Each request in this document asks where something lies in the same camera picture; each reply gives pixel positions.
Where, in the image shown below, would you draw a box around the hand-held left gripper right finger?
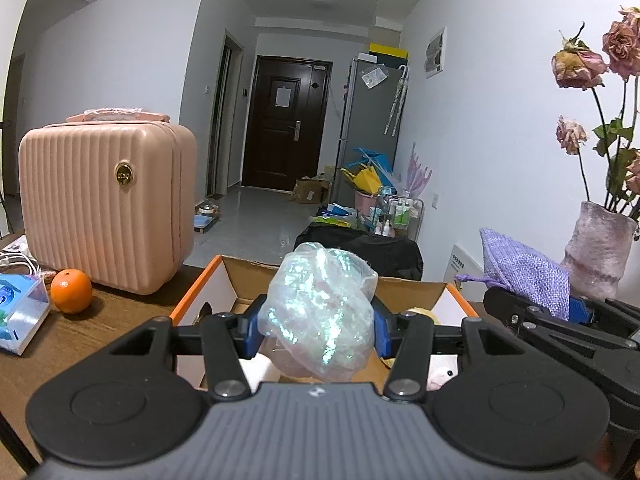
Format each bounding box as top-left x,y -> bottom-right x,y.
372,297 -> 537,405

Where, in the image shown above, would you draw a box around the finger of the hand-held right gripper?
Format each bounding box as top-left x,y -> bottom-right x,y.
569,297 -> 640,351
482,287 -> 640,411

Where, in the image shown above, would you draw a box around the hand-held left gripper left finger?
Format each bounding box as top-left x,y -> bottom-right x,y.
102,295 -> 269,404

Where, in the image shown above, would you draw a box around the orange cardboard box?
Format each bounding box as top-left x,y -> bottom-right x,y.
169,254 -> 481,391

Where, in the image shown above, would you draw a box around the clear plastic bag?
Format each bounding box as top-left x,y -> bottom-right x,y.
258,241 -> 380,383

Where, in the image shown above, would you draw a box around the purple drawstring pouch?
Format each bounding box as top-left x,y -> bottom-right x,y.
455,228 -> 572,321

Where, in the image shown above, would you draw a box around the white plush sheep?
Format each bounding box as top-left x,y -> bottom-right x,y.
427,354 -> 459,391

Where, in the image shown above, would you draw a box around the purple fuzzy vase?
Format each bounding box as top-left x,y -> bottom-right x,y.
559,200 -> 639,301

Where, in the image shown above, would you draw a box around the black bag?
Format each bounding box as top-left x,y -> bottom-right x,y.
293,224 -> 424,281

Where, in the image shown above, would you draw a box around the white flat box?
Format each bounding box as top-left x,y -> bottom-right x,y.
442,243 -> 484,286

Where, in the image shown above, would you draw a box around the cart with bottles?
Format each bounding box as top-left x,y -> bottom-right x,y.
374,187 -> 426,241

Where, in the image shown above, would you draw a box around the pink bucket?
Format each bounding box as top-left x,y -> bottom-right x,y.
354,189 -> 381,216

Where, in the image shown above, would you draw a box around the brown cardboard carton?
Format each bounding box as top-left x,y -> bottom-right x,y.
292,177 -> 331,205

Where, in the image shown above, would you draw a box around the blue and yellow bags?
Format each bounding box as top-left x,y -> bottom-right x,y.
341,147 -> 401,196

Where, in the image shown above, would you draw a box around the orange fruit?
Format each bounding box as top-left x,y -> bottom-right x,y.
50,268 -> 94,315

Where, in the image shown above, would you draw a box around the pink ribbed suitcase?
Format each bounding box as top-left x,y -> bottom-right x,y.
18,107 -> 199,295

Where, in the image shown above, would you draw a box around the grey refrigerator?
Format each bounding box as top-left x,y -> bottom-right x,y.
332,52 -> 409,211

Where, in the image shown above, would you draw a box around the dark brown door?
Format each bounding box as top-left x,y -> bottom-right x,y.
241,54 -> 334,194

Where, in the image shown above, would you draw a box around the blue tissue pack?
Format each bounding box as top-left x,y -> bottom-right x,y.
0,273 -> 52,356

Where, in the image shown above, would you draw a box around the hanging umbrellas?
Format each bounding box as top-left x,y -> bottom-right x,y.
384,64 -> 409,136

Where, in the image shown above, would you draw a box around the dried pink roses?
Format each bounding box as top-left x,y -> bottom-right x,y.
551,5 -> 640,221

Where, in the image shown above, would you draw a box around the yellow box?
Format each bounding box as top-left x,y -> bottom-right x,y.
368,43 -> 409,59

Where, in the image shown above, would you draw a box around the purple wall decoration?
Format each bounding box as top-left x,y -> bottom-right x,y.
403,142 -> 434,199

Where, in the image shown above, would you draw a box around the white cables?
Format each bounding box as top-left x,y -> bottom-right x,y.
0,242 -> 42,276

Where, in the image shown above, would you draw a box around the white wall panel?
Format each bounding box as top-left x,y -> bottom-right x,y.
423,27 -> 446,79

